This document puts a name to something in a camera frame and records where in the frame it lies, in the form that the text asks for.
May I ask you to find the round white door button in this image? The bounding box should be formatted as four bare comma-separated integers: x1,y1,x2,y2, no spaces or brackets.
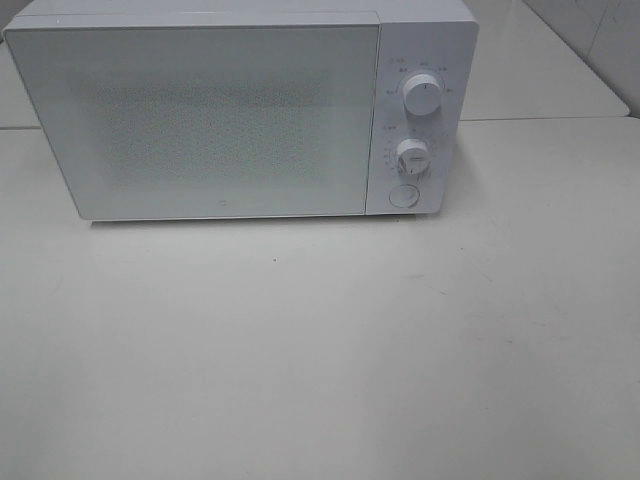
389,184,420,208

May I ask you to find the white timer knob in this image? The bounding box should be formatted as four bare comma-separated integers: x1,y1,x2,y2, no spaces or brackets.
396,138,431,176

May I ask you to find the white microwave door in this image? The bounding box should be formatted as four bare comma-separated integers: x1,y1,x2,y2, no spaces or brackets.
7,25,378,221

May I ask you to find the upper white power knob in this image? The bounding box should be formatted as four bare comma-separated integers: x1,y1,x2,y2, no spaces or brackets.
402,73,443,116

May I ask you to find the white microwave oven body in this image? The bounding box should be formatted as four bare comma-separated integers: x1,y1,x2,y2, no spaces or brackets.
3,1,479,219

